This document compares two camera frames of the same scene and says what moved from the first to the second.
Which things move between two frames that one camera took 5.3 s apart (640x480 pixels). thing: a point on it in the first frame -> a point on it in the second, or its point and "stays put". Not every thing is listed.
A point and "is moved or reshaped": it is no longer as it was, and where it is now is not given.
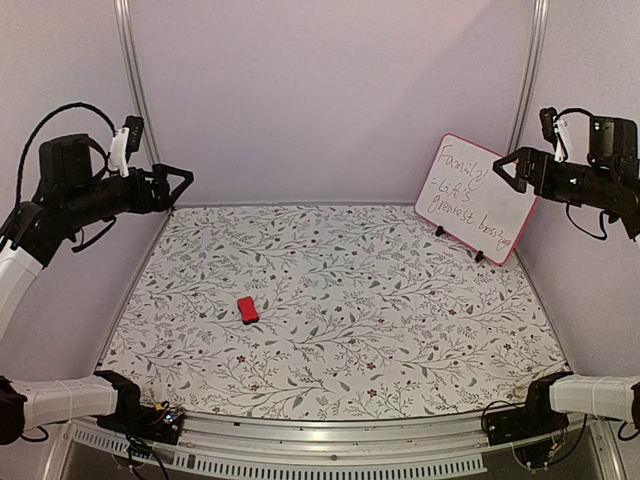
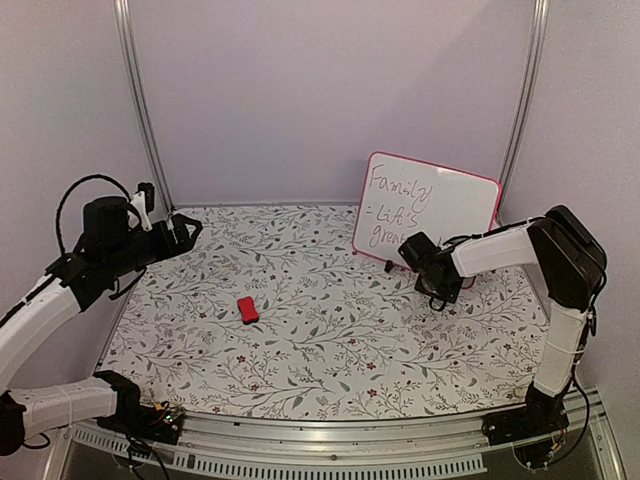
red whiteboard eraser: (247, 309) stays put
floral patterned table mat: (331, 312) stays put
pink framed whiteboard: (468, 202) is moved or reshaped
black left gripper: (143, 201) -> (184, 244)
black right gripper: (530, 156) -> (450, 296)
